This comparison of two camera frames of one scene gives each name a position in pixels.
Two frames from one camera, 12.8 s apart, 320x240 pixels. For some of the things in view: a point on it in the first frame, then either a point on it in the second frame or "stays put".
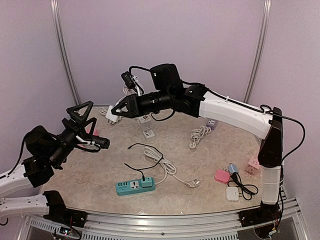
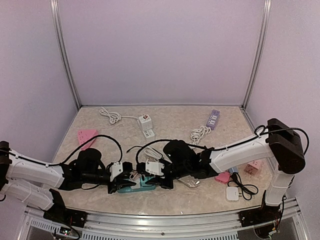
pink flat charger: [222, 176] stays put
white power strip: [145, 124] -> [115, 117]
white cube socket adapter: [146, 122] stays put
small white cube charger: [111, 116] -> [136, 180]
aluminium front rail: [218, 226] stays put
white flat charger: [232, 193] stays put
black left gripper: [81, 119] -> [119, 183]
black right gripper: [133, 107] -> [158, 181]
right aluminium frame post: [264, 32] stays put
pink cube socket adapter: [253, 166] stays put
